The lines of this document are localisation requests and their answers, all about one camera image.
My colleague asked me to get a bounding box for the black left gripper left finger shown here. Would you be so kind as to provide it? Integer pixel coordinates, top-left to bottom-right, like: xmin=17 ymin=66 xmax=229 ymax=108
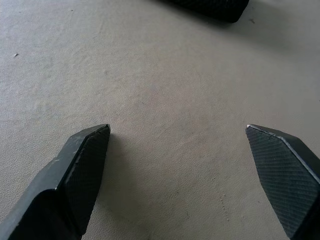
xmin=0 ymin=124 xmax=111 ymax=240

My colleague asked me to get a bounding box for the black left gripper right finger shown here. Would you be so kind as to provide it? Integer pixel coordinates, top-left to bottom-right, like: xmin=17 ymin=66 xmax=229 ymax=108
xmin=245 ymin=124 xmax=320 ymax=240

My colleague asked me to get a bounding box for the black textured object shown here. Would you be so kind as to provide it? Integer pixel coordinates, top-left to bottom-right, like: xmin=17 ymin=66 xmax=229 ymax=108
xmin=159 ymin=0 xmax=251 ymax=24

